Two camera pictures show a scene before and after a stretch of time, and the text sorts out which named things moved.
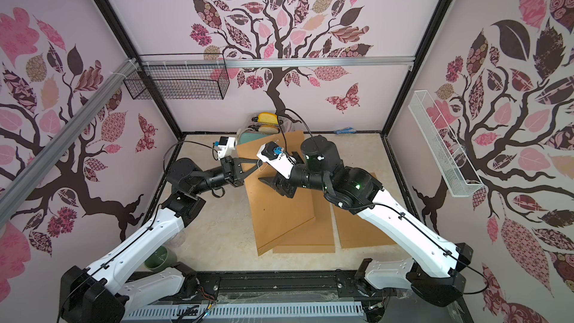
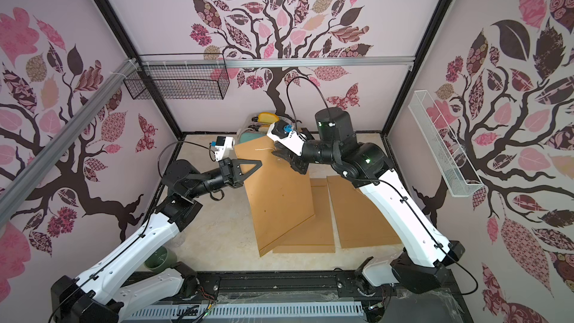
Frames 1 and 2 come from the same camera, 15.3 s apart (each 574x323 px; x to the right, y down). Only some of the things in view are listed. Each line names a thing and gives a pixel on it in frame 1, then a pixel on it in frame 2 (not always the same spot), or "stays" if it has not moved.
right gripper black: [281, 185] → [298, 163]
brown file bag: [354, 231] stays
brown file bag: [273, 216] stays
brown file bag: [317, 235] stays
